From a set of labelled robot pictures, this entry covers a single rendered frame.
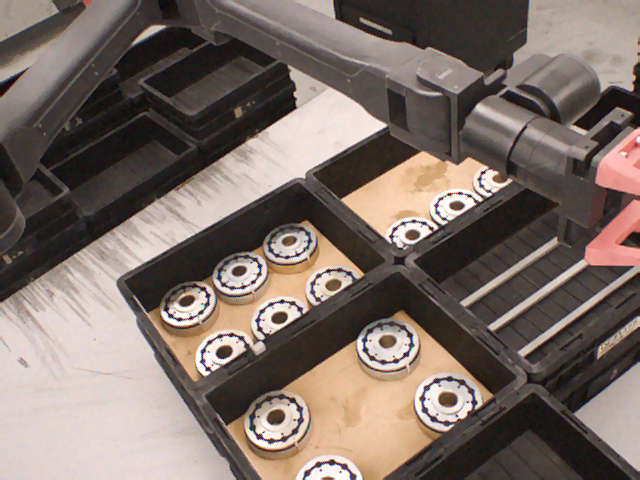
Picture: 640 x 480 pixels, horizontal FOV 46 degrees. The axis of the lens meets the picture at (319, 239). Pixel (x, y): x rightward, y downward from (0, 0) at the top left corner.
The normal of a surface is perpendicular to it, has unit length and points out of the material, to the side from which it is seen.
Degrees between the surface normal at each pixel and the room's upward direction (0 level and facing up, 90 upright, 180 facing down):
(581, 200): 91
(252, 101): 90
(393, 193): 0
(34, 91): 3
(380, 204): 0
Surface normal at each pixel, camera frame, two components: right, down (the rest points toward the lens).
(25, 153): 0.94, 0.13
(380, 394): -0.15, -0.69
